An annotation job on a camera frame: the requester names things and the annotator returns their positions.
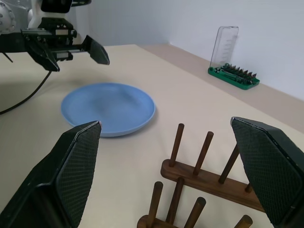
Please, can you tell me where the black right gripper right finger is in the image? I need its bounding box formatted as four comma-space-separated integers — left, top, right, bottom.
229, 116, 304, 226

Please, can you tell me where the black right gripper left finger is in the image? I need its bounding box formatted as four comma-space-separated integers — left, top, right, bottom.
0, 120, 103, 228

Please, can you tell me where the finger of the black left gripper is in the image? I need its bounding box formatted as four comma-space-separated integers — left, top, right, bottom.
81, 35, 110, 66
20, 28, 60, 72

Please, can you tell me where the blue plate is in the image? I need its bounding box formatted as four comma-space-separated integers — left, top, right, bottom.
60, 82, 156, 138

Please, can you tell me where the wooden dish rack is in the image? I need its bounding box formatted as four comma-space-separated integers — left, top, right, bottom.
137, 123, 266, 228

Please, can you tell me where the green screwdriver bit set case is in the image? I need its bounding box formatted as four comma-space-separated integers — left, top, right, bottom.
208, 25, 261, 91

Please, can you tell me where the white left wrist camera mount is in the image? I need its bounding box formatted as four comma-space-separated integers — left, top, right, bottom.
28, 0, 73, 29

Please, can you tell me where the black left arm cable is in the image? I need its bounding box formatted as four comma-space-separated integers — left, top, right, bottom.
0, 70, 52, 115

